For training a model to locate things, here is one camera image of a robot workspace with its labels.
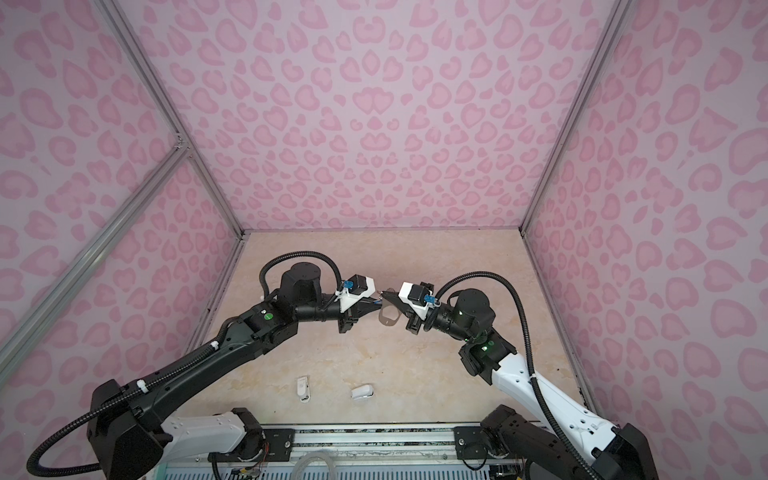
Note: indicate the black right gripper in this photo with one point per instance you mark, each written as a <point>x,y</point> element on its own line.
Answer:
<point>409,313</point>

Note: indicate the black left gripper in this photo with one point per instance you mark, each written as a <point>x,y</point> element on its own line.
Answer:
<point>353,315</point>

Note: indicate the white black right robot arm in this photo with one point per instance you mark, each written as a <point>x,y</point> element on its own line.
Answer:
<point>565,440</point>

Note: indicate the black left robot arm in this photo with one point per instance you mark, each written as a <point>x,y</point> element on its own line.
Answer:
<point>136,427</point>

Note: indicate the white stapler right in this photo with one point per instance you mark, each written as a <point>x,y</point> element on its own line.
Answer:
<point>362,392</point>

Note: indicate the white stapler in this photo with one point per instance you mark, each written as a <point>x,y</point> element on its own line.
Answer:
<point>362,392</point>
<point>303,389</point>

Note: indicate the white stapler left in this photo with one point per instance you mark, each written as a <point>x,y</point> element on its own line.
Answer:
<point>303,389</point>

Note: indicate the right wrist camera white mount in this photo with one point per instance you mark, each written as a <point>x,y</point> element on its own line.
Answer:
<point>418,298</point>

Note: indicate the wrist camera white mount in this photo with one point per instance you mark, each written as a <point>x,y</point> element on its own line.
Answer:
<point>418,298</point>
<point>353,290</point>

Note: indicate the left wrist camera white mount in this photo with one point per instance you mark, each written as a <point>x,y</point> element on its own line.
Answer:
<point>353,290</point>

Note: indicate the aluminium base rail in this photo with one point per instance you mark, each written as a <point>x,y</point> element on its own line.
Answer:
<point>438,450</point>

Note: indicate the aluminium diagonal frame bar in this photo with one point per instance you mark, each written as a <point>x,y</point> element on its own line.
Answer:
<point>38,320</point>

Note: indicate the aluminium corner frame post right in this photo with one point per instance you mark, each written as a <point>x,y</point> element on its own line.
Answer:
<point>620,14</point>

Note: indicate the aluminium frame post left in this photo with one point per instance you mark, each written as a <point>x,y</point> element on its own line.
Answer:
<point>128,40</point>

